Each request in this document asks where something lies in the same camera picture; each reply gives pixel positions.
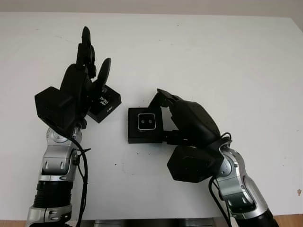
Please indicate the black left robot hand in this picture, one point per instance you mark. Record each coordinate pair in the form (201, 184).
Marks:
(74, 82)

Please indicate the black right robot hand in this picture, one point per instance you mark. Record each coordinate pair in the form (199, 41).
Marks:
(194, 123)

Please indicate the black RealSense box lid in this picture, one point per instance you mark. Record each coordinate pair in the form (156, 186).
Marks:
(107, 105)

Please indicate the small silver depth camera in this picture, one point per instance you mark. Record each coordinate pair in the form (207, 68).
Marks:
(146, 121)

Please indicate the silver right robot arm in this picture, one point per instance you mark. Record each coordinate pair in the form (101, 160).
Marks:
(243, 189)

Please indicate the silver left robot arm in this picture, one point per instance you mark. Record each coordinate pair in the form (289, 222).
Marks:
(54, 163)

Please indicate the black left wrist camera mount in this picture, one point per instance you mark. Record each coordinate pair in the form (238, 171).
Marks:
(54, 106)

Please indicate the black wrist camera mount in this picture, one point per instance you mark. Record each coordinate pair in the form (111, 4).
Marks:
(54, 106)
(194, 165)

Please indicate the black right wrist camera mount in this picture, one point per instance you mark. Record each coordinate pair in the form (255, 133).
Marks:
(194, 165)

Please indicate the black camera box base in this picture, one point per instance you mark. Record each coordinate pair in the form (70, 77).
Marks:
(144, 138)

